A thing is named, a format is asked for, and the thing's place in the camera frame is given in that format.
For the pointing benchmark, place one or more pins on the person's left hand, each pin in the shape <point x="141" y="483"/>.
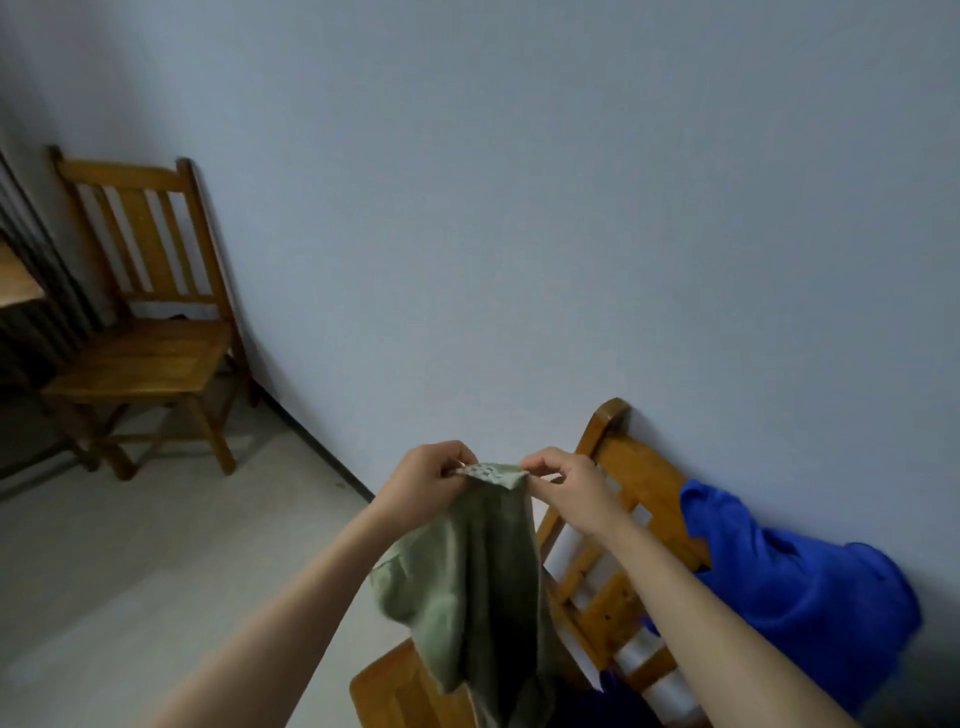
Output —
<point x="420" y="487"/>

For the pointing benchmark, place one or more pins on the person's right hand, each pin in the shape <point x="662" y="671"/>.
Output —
<point x="581" y="495"/>

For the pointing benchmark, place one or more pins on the green terry towel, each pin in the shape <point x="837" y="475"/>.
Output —
<point x="472" y="592"/>

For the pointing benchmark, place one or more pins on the blue cloth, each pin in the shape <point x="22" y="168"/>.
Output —
<point x="810" y="600"/>

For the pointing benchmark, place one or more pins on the person's left forearm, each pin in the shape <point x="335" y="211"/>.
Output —
<point x="277" y="645"/>

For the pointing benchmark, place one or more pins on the person's right forearm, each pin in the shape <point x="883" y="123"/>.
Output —
<point x="712" y="645"/>

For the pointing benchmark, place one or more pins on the wooden slat-back chair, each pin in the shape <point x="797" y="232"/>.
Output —
<point x="150" y="360"/>

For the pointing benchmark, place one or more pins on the beige patterned curtain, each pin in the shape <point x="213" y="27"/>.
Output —
<point x="45" y="300"/>

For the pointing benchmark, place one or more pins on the wooden folding table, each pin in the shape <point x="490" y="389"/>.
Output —
<point x="19" y="281"/>

